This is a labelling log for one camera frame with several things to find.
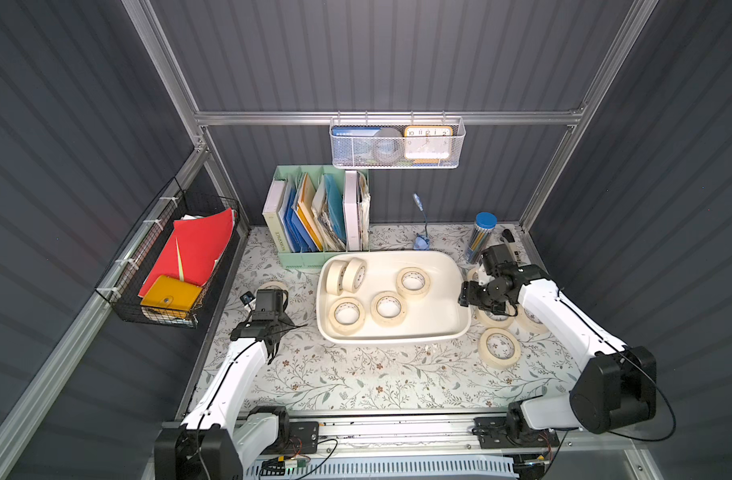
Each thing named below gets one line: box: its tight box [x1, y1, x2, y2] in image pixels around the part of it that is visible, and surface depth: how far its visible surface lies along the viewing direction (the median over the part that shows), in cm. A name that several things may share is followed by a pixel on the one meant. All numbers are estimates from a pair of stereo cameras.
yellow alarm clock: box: [404, 126, 454, 164], surface depth 90 cm
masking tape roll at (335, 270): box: [325, 260, 348, 296], surface depth 96 cm
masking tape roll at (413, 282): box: [396, 266, 431, 299], surface depth 104 cm
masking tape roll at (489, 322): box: [476, 308, 516, 328], surface depth 93 cm
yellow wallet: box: [140, 275, 203, 312], surface depth 65 cm
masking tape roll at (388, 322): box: [370, 291, 408, 328], surface depth 94 cm
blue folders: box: [284, 186, 319, 253], surface depth 99 cm
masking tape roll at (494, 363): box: [478, 327, 521, 370], surface depth 87 cm
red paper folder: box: [138, 208, 235, 297], surface depth 76 cm
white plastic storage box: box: [316, 250, 470, 344], surface depth 98 cm
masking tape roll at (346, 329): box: [328, 297, 366, 335], surface depth 93 cm
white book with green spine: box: [262, 179, 291, 253], surface depth 95 cm
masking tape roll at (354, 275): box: [342, 257, 367, 293], surface depth 96 cm
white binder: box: [343, 170, 360, 251], surface depth 98 cm
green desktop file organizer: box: [273, 165, 371, 269], surface depth 101 cm
